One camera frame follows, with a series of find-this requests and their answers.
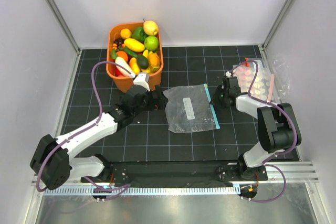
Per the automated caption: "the orange bell pepper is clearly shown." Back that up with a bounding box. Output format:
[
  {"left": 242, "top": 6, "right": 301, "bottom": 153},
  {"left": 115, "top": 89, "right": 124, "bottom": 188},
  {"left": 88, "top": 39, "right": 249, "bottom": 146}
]
[{"left": 148, "top": 53, "right": 161, "bottom": 68}]

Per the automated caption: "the dark green avocado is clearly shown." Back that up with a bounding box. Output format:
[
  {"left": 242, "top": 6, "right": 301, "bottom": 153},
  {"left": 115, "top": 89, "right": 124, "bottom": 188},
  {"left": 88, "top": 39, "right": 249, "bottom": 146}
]
[{"left": 136, "top": 55, "right": 149, "bottom": 69}]

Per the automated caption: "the yellow lemon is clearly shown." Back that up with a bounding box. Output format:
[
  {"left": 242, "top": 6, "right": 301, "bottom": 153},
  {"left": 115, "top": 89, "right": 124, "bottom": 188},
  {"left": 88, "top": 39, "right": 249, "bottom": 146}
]
[{"left": 120, "top": 28, "right": 132, "bottom": 39}]

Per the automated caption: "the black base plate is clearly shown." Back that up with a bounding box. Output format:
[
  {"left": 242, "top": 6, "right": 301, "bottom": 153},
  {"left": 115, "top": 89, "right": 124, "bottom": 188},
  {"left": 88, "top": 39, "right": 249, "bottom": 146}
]
[{"left": 81, "top": 159, "right": 268, "bottom": 185}]

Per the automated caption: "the green bell pepper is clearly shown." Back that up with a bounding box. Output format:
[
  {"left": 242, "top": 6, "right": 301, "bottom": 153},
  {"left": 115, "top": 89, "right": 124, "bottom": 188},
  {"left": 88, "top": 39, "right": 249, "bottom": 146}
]
[{"left": 131, "top": 26, "right": 148, "bottom": 42}]

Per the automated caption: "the white radish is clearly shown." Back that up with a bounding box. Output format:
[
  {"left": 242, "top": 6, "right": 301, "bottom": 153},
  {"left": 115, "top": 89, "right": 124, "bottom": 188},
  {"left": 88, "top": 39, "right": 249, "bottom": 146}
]
[{"left": 115, "top": 57, "right": 135, "bottom": 79}]

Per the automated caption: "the green apple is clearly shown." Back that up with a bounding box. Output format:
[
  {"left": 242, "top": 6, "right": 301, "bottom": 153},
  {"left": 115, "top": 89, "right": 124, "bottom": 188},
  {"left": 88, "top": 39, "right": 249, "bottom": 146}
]
[{"left": 144, "top": 36, "right": 160, "bottom": 51}]

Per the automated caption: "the slotted cable duct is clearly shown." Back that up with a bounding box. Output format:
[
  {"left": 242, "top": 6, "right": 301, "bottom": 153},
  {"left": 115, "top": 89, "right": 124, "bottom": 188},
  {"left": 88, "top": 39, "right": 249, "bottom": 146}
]
[{"left": 44, "top": 185, "right": 240, "bottom": 196}]

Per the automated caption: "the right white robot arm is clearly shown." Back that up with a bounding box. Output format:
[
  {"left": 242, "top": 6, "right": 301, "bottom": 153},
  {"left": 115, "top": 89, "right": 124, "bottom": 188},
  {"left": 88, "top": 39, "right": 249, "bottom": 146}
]
[{"left": 211, "top": 77, "right": 302, "bottom": 180}]

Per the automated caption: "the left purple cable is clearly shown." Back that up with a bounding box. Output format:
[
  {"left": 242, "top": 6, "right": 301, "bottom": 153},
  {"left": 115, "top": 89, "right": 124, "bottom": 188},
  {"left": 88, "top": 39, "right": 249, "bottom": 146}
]
[{"left": 36, "top": 61, "right": 137, "bottom": 201}]

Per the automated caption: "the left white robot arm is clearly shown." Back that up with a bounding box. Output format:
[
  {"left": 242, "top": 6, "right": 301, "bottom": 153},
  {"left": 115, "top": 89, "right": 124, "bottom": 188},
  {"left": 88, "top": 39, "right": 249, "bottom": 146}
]
[{"left": 30, "top": 84, "right": 168, "bottom": 192}]

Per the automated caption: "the black grid mat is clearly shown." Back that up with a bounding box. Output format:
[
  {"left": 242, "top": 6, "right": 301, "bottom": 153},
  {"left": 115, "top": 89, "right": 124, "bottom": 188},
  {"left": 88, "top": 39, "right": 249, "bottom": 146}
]
[{"left": 56, "top": 45, "right": 300, "bottom": 162}]

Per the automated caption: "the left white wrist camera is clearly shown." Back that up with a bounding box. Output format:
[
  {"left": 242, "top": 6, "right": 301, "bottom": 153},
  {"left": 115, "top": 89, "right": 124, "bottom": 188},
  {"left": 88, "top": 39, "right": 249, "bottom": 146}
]
[{"left": 133, "top": 72, "right": 150, "bottom": 91}]

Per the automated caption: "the orange tangerine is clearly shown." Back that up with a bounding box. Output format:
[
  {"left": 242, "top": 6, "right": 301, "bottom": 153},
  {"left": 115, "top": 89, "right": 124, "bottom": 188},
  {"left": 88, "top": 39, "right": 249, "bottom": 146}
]
[{"left": 117, "top": 51, "right": 129, "bottom": 62}]

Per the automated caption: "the bag of pink sliced food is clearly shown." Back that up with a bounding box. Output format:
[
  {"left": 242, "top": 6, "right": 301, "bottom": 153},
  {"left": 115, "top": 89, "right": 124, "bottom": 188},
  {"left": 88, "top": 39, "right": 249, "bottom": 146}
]
[{"left": 233, "top": 58, "right": 280, "bottom": 102}]

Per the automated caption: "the orange plastic bin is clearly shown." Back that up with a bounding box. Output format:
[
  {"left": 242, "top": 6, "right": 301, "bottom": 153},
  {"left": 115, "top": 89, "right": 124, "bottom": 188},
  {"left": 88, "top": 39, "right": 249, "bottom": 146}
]
[{"left": 106, "top": 22, "right": 164, "bottom": 93}]

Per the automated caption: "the yellow mango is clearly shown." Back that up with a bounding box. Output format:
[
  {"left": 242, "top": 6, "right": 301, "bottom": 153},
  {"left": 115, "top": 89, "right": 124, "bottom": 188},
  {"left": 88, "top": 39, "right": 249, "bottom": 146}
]
[{"left": 124, "top": 38, "right": 145, "bottom": 52}]

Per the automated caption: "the clear blue zip bag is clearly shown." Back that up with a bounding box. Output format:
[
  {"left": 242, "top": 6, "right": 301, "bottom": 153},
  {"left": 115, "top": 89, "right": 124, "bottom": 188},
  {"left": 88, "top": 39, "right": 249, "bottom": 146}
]
[{"left": 163, "top": 84, "right": 220, "bottom": 133}]

